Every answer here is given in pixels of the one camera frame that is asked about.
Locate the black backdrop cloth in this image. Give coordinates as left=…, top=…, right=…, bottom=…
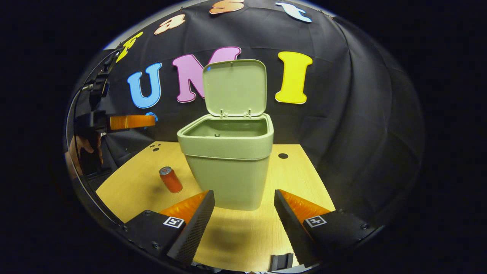
left=67, top=0, right=425, bottom=225

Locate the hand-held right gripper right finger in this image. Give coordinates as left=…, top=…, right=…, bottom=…
left=274, top=189, right=376, bottom=267

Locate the wooden desktop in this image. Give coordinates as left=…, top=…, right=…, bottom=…
left=95, top=142, right=336, bottom=273

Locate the green desktop garbage bin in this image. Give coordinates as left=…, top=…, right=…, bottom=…
left=177, top=59, right=274, bottom=211

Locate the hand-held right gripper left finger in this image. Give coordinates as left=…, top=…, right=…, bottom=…
left=121, top=190, right=215, bottom=266

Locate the orange pop can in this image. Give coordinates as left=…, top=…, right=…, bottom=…
left=159, top=166, right=183, bottom=193

